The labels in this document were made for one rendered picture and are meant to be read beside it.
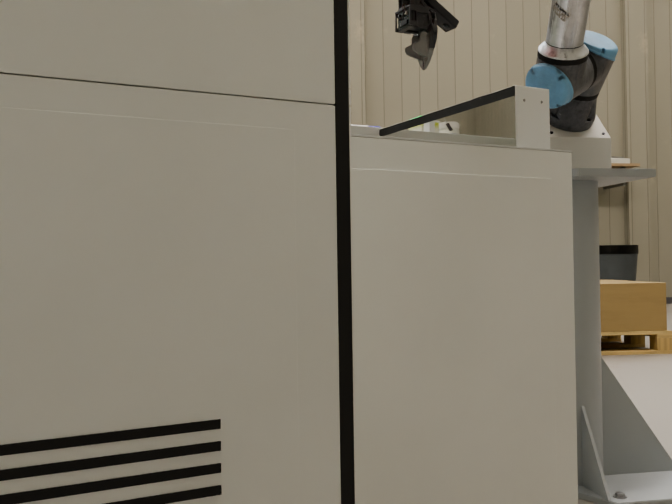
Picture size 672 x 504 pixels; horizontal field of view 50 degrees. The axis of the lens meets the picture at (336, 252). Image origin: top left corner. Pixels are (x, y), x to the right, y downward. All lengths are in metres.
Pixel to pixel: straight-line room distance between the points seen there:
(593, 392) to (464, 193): 0.81
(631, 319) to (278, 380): 3.96
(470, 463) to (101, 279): 0.81
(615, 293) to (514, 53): 5.15
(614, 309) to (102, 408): 4.08
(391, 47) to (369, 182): 7.65
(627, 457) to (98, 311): 1.60
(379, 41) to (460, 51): 1.00
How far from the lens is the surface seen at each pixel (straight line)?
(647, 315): 4.86
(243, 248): 0.96
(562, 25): 1.79
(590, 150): 2.02
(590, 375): 2.01
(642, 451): 2.20
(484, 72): 9.19
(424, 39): 1.95
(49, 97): 0.93
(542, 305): 1.51
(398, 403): 1.32
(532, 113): 1.61
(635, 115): 9.87
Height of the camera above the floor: 0.60
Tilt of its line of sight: 1 degrees up
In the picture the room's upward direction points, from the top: 1 degrees counter-clockwise
